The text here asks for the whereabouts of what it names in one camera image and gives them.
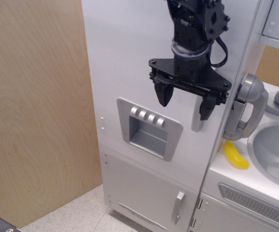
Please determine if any white lower freezer door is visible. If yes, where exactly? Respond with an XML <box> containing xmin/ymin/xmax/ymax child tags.
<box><xmin>100</xmin><ymin>145</ymin><xmax>197</xmax><ymax>232</ymax></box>

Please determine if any grey ice dispenser panel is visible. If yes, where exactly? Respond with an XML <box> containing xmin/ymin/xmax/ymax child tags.
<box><xmin>117</xmin><ymin>98</ymin><xmax>183</xmax><ymax>162</ymax></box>

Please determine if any plywood board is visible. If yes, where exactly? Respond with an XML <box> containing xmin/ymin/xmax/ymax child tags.
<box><xmin>0</xmin><ymin>0</ymin><xmax>102</xmax><ymax>227</ymax></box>

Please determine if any brass door hinge lower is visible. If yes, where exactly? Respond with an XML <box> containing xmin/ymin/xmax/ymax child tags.
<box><xmin>191</xmin><ymin>218</ymin><xmax>196</xmax><ymax>228</ymax></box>

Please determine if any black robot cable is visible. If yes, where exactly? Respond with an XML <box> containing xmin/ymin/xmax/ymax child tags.
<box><xmin>210</xmin><ymin>37</ymin><xmax>229</xmax><ymax>69</ymax></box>

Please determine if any grey freezer door handle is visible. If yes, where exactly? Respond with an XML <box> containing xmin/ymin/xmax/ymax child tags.
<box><xmin>172</xmin><ymin>191</ymin><xmax>185</xmax><ymax>225</ymax></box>

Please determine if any white toy fridge door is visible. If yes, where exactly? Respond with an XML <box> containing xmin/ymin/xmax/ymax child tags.
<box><xmin>81</xmin><ymin>0</ymin><xmax>261</xmax><ymax>191</ymax></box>

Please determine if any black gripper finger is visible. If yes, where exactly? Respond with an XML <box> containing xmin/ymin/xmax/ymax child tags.
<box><xmin>200</xmin><ymin>95</ymin><xmax>216</xmax><ymax>120</ymax></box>
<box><xmin>153</xmin><ymin>76</ymin><xmax>174</xmax><ymax>107</ymax></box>

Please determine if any yellow toy banana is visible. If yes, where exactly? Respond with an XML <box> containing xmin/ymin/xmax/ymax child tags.
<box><xmin>223</xmin><ymin>140</ymin><xmax>249</xmax><ymax>170</ymax></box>

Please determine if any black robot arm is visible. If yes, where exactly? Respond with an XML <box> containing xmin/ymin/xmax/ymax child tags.
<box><xmin>148</xmin><ymin>0</ymin><xmax>232</xmax><ymax>121</ymax></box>

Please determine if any grey oven vent panel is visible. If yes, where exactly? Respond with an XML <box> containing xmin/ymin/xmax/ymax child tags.
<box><xmin>218</xmin><ymin>183</ymin><xmax>279</xmax><ymax>224</ymax></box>

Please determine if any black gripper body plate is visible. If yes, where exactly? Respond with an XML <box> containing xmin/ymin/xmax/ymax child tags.
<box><xmin>148</xmin><ymin>52</ymin><xmax>232</xmax><ymax>104</ymax></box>

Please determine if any brass door hinge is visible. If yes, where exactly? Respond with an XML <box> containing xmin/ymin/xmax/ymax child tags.
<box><xmin>191</xmin><ymin>218</ymin><xmax>196</xmax><ymax>228</ymax></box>
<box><xmin>197</xmin><ymin>198</ymin><xmax>203</xmax><ymax>209</ymax></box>

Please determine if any silver toy sink bowl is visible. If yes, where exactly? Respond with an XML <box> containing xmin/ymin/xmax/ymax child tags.
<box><xmin>247</xmin><ymin>122</ymin><xmax>279</xmax><ymax>185</ymax></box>

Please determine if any grey fridge door handle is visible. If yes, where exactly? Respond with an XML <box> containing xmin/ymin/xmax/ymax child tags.
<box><xmin>191</xmin><ymin>96</ymin><xmax>204</xmax><ymax>132</ymax></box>

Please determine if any grey toy telephone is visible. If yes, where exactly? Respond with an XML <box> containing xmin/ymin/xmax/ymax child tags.
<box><xmin>223</xmin><ymin>73</ymin><xmax>269</xmax><ymax>141</ymax></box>

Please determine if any brass door hinge upper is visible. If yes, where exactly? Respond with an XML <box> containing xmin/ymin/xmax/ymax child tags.
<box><xmin>197</xmin><ymin>198</ymin><xmax>203</xmax><ymax>209</ymax></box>

